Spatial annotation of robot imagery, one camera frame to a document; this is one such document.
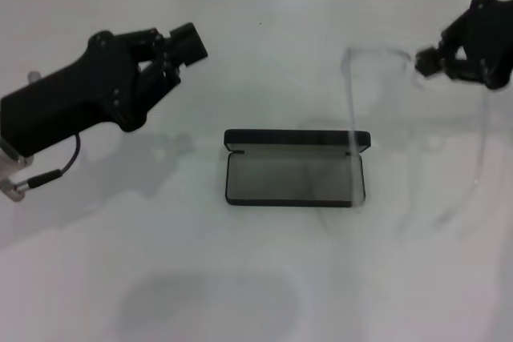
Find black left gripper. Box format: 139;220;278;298
0;30;181;158

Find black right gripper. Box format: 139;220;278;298
414;0;513;91

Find clear white glasses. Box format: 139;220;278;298
340;46;495;215

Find black glasses case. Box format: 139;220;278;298
223;128;372;207

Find left gripper grey cable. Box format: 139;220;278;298
11;133;82;195

